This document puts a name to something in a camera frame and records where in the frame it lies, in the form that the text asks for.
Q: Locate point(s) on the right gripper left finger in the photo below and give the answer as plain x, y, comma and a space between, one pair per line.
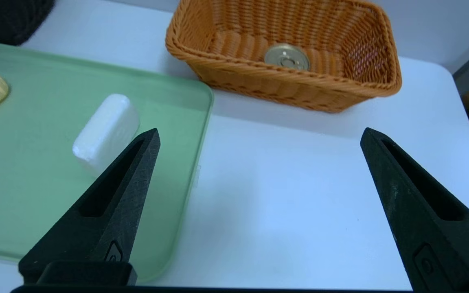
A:
112, 219

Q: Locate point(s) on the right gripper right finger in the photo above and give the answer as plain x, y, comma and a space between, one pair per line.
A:
426, 228

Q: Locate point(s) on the white soap bar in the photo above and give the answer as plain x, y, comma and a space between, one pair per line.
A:
104, 130

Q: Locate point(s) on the small tin can pull tab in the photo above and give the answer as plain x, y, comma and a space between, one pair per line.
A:
286, 57

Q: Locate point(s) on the orange wicker basket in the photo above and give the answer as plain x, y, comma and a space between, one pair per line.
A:
291, 87

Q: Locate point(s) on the dark brown wicker basket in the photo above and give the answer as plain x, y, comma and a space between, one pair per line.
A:
6, 20

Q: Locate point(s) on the light green plastic tray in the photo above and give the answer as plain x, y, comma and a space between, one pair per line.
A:
27, 195

